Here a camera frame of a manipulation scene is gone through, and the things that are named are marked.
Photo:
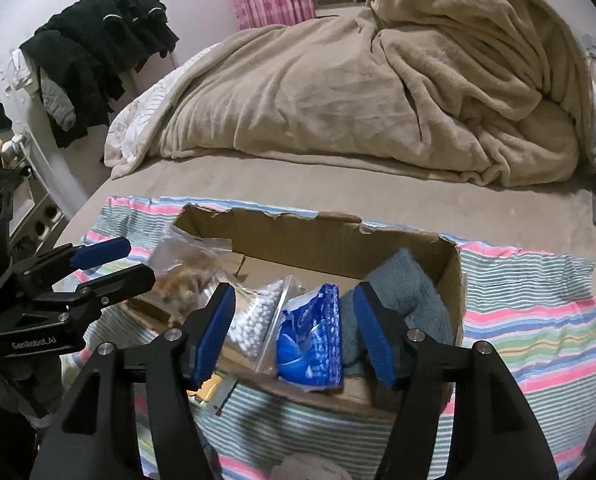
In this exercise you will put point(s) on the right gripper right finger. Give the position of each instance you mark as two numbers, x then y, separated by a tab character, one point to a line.
495	434

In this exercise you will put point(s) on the brown cardboard box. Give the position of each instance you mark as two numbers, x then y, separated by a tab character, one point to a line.
318	248

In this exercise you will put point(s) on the pile of black clothes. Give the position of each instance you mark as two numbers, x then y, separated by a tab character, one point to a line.
81	52

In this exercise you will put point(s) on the white shelf rack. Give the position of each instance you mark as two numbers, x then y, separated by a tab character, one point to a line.
37	221

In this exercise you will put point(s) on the grey knit socks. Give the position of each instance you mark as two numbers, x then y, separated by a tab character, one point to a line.
400	285

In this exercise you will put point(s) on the striped colourful towel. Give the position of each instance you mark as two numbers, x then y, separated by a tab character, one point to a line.
536	308

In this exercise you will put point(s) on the capybara tissue pack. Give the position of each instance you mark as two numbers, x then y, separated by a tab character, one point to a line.
214	392

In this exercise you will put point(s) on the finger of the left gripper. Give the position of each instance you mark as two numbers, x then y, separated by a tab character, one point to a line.
87	254
116	287

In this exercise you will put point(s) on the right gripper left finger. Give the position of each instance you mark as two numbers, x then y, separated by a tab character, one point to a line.
94	435

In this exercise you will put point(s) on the bag of cotton swabs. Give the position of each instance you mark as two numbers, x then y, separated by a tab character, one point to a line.
253	331

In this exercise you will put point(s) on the white socks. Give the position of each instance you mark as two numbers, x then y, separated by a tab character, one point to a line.
302	466

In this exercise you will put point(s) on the white floral quilt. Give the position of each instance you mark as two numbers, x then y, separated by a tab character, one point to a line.
122	153

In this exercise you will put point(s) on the clear snack bag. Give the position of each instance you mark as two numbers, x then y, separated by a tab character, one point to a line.
186	267

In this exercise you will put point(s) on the beige fleece blanket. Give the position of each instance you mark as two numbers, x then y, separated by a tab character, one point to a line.
482	91

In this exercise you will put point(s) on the blue tissue pack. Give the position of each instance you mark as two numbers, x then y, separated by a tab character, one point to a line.
308	344

